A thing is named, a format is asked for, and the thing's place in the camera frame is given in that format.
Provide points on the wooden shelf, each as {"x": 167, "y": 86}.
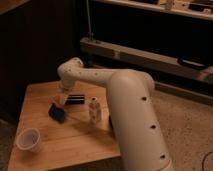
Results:
{"x": 177, "y": 7}

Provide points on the black rectangular eraser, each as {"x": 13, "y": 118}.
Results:
{"x": 75, "y": 99}

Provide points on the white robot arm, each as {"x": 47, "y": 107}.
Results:
{"x": 137, "y": 130}

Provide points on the black round bowl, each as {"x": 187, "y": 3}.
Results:
{"x": 110, "y": 122}

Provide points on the small wooden table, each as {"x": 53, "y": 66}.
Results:
{"x": 76, "y": 141}

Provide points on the blue crumpled cloth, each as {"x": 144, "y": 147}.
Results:
{"x": 56, "y": 113}

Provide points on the metal pole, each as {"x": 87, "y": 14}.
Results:
{"x": 90, "y": 32}

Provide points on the small clear bottle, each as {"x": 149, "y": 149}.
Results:
{"x": 95, "y": 110}

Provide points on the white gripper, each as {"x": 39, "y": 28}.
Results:
{"x": 65, "y": 92}

